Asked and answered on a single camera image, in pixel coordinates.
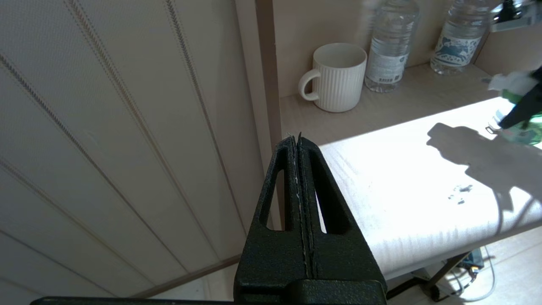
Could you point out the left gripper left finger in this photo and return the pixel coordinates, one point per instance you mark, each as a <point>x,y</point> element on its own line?
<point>271,259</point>

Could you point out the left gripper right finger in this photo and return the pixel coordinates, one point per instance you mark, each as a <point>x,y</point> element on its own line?
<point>341,259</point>

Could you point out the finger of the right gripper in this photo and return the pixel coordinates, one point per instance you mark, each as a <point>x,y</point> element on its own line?
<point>527,109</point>

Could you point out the clear bottle with teal label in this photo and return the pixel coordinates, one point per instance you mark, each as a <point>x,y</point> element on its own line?
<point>457,46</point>

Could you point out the black metal table leg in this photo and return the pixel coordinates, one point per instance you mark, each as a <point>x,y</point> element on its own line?
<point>442,271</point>

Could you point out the clear bottle with white label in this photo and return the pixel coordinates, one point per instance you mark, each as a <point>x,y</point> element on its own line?
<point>387,55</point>

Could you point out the white ribbed ceramic mug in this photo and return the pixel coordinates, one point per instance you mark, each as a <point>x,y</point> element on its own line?
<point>338,82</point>

